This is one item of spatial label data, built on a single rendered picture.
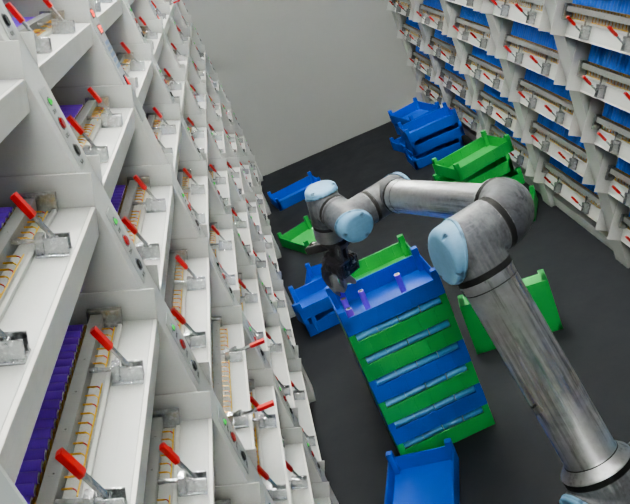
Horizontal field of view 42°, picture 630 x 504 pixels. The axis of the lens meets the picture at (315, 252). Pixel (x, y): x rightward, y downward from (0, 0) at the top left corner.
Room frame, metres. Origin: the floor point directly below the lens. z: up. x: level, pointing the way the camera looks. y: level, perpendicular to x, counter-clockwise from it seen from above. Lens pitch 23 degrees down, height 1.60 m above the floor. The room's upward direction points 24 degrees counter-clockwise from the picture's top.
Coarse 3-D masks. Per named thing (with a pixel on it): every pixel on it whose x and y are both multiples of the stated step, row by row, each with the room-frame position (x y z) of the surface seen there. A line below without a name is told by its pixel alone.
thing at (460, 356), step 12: (432, 360) 2.02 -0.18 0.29; (444, 360) 2.02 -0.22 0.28; (456, 360) 2.02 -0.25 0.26; (468, 360) 2.02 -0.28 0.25; (408, 372) 2.02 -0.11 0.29; (420, 372) 2.02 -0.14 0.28; (432, 372) 2.02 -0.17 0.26; (444, 372) 2.02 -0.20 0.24; (372, 384) 2.01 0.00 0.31; (384, 384) 2.01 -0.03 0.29; (396, 384) 2.02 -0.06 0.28; (408, 384) 2.02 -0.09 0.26; (420, 384) 2.02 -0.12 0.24; (384, 396) 2.02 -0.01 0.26
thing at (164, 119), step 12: (144, 108) 2.55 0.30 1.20; (156, 108) 2.38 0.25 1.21; (168, 108) 2.55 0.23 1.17; (156, 120) 2.51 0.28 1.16; (168, 120) 2.55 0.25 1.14; (180, 120) 2.55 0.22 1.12; (156, 132) 2.40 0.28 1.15; (168, 132) 2.36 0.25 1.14; (180, 132) 2.48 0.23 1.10; (168, 144) 2.24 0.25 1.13; (168, 156) 1.95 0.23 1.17
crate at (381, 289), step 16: (416, 256) 2.20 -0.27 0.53; (384, 272) 2.22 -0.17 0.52; (400, 272) 2.22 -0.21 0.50; (416, 272) 2.21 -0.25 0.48; (432, 272) 2.02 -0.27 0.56; (352, 288) 2.21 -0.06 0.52; (368, 288) 2.21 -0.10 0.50; (384, 288) 2.19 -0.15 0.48; (416, 288) 2.02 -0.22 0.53; (432, 288) 2.02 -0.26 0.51; (336, 304) 2.19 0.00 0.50; (352, 304) 2.18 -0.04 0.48; (384, 304) 2.02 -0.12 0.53; (400, 304) 2.02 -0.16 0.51; (416, 304) 2.02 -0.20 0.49; (352, 320) 2.02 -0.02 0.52; (368, 320) 2.02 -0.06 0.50; (384, 320) 2.02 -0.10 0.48
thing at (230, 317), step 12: (216, 312) 1.85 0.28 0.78; (228, 312) 1.85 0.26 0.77; (240, 312) 1.85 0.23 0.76; (228, 324) 1.85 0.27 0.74; (240, 324) 1.85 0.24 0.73; (228, 336) 1.79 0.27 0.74; (240, 336) 1.78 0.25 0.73; (228, 372) 1.62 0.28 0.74; (240, 372) 1.61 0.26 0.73; (228, 384) 1.57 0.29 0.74; (240, 384) 1.56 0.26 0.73; (228, 396) 1.52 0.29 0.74; (240, 396) 1.51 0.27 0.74; (228, 408) 1.47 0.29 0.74; (240, 408) 1.46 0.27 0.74; (240, 432) 1.38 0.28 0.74; (252, 432) 1.37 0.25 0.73; (252, 444) 1.33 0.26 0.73; (252, 456) 1.25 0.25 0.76
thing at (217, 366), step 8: (216, 328) 1.79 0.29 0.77; (216, 336) 1.75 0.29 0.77; (224, 336) 1.77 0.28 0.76; (216, 344) 1.71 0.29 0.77; (224, 344) 1.73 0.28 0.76; (216, 352) 1.67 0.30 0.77; (216, 360) 1.63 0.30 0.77; (216, 368) 1.60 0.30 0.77; (216, 376) 1.56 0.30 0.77; (224, 376) 1.58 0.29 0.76; (216, 384) 1.53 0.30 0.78; (216, 392) 1.50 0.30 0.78
